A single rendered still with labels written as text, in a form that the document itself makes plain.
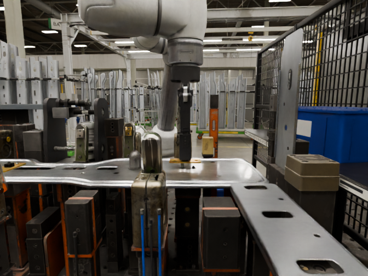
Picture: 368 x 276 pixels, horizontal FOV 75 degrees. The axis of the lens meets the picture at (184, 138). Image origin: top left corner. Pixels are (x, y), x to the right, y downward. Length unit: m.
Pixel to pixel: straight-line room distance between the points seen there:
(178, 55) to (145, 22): 0.10
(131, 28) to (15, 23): 8.28
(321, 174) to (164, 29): 0.45
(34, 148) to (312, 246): 0.83
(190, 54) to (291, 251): 0.44
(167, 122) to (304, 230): 1.05
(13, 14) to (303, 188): 8.71
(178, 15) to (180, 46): 0.07
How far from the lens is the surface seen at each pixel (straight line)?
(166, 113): 1.31
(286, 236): 0.37
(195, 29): 0.60
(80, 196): 0.53
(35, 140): 0.93
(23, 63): 5.62
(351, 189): 0.56
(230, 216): 0.44
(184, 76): 0.59
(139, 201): 0.41
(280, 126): 0.70
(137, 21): 0.58
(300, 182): 0.53
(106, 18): 0.57
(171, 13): 0.59
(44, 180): 0.65
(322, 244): 0.37
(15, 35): 8.76
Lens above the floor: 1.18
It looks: 9 degrees down
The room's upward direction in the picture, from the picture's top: straight up
